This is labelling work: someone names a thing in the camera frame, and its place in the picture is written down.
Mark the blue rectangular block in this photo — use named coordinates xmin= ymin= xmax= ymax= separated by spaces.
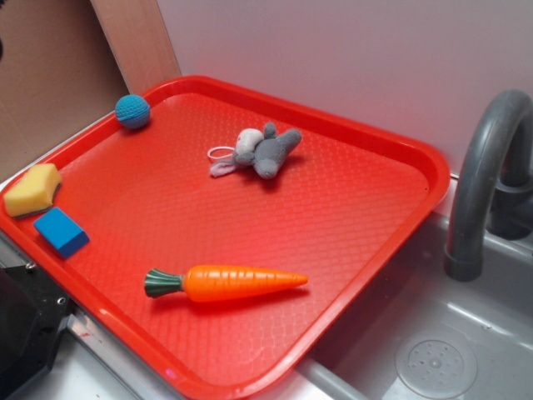
xmin=33 ymin=207 xmax=90 ymax=258

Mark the grey plush bunny toy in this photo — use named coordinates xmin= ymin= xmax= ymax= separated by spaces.
xmin=207 ymin=122 xmax=302 ymax=180

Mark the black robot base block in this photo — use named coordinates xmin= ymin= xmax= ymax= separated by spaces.
xmin=1 ymin=266 xmax=73 ymax=399

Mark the red plastic tray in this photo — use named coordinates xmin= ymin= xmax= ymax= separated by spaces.
xmin=1 ymin=77 xmax=450 ymax=399

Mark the brown cardboard panel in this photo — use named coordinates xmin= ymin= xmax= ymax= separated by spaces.
xmin=1 ymin=1 xmax=180 ymax=179

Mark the grey toy faucet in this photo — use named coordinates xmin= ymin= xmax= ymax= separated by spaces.
xmin=444 ymin=89 xmax=532 ymax=282

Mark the blue crocheted ball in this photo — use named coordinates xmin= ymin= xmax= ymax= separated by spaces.
xmin=115 ymin=94 xmax=151 ymax=129

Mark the yellow sponge with grey pad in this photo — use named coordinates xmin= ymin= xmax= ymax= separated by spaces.
xmin=3 ymin=163 xmax=62 ymax=218

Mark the orange plastic toy carrot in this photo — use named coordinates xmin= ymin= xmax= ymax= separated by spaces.
xmin=144 ymin=265 xmax=308 ymax=303

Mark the grey plastic toy sink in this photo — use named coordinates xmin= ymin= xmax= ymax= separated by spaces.
xmin=291 ymin=207 xmax=533 ymax=400

